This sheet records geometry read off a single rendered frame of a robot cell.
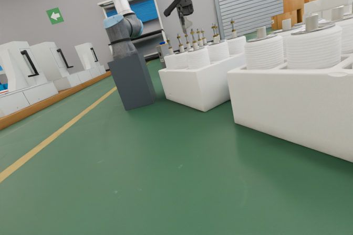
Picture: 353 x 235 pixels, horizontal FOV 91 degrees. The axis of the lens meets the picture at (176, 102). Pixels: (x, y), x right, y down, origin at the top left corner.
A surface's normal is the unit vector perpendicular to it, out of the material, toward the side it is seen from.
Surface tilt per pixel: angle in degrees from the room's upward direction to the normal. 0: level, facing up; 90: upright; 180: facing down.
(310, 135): 90
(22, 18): 90
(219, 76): 90
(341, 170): 0
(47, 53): 90
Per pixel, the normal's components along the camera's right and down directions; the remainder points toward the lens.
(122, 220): -0.25, -0.91
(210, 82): 0.47, 0.17
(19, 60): 0.03, 0.32
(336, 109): -0.84, 0.37
